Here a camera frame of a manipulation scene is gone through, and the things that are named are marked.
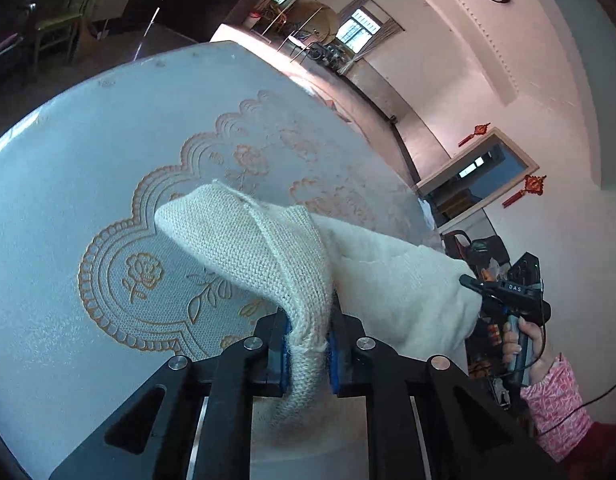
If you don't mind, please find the barred window with curtain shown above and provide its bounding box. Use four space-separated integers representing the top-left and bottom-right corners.
335 7 389 51

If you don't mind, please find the wooden armchair with black jacket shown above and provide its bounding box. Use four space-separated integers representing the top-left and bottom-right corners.
442 229 511 281

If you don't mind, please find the floral plastic tablecloth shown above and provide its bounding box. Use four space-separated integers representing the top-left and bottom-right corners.
0 40 441 480

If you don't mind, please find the yellow wooden chair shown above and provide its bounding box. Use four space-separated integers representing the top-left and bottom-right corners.
32 12 83 63

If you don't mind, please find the person's right hand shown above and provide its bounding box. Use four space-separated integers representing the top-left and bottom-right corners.
502 319 557 387

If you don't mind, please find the person's red garment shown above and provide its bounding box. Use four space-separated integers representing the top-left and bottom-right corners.
558 420 616 480

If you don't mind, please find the black cable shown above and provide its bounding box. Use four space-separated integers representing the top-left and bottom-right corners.
535 377 616 436

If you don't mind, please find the red knot wall ornament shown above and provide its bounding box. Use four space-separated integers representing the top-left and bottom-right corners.
457 121 491 148
502 174 548 208

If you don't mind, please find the cream knitted sweater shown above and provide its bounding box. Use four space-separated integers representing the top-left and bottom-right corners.
154 180 484 441

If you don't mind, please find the parked bicycle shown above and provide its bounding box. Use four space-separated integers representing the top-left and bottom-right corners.
308 42 349 68

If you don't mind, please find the beige curtain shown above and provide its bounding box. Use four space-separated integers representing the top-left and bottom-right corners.
355 20 403 61

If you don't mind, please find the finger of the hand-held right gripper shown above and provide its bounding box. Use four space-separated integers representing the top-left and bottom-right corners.
459 274 489 297

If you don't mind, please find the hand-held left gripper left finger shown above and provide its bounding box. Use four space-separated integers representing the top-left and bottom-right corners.
50 310 293 480

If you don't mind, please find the large beige umbrella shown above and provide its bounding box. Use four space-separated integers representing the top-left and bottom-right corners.
288 2 341 46

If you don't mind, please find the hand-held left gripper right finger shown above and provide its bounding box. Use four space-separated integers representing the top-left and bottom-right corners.
328 312 569 480

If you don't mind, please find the person's right forearm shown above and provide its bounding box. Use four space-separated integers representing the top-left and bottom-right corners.
519 352 594 463

